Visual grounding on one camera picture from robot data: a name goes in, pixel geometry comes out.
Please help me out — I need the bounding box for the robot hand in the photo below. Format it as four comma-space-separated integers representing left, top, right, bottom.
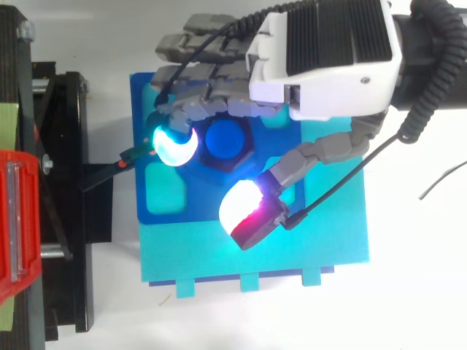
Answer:
150, 0, 404, 252

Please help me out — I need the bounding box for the black hex nut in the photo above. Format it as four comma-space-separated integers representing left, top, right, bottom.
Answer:
195, 118, 256, 174

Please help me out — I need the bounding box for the blue plate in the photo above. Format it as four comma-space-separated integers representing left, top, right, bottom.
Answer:
130, 72, 306, 224

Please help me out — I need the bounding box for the turquoise plate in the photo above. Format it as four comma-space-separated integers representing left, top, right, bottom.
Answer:
140, 111, 370, 299

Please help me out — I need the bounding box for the blue bolt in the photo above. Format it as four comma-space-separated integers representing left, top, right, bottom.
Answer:
204, 120, 246, 160

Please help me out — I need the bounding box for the black-and-orange clip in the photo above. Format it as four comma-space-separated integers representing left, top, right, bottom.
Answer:
117, 140, 157, 171

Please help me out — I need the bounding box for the black stand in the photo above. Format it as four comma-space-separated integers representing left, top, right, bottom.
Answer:
0, 0, 114, 350

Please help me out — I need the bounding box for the red plastic bin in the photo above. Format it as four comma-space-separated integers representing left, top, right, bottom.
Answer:
0, 148, 43, 303

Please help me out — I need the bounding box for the thin black cable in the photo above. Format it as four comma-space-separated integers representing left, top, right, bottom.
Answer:
418, 160, 467, 201
283, 135, 401, 230
155, 20, 240, 107

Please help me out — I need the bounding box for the black coiled cable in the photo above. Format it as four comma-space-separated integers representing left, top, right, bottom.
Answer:
399, 0, 467, 144

